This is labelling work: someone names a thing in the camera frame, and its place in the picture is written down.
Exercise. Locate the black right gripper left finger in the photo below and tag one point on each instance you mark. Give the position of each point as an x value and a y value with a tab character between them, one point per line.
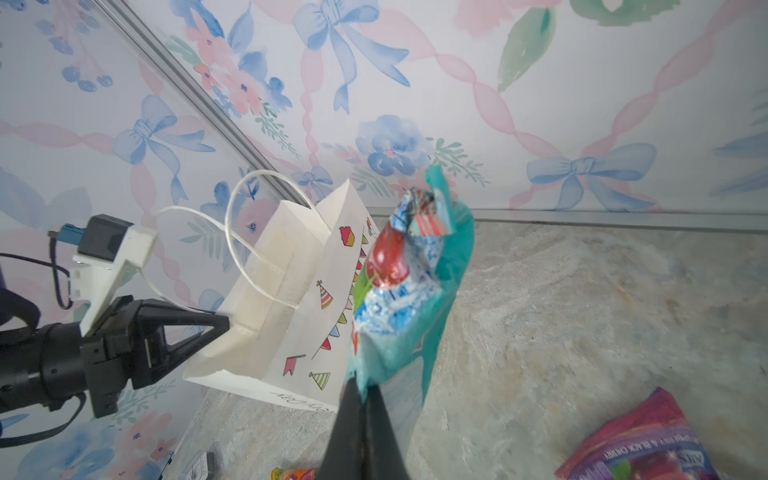
343	459

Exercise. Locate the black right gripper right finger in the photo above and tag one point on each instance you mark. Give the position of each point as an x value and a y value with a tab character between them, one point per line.
380	453

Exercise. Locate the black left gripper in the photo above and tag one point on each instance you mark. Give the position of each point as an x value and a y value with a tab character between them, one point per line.
139	342

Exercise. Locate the white paper gift bag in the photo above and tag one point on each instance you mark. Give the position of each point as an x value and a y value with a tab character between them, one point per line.
291	309

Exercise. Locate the teal Fox's candy bag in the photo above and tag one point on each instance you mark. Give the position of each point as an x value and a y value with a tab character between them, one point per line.
402	299

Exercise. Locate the purple pink Fox's candy bag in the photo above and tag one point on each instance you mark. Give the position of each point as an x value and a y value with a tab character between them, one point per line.
653	441

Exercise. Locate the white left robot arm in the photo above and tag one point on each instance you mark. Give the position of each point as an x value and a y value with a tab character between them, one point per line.
39	365

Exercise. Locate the orange Fox's candy bag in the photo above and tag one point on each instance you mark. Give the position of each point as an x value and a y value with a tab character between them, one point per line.
293	474

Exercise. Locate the small card box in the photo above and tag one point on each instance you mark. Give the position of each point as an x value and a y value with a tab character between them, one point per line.
201	467

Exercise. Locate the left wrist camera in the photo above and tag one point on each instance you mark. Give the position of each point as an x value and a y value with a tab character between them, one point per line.
105	249

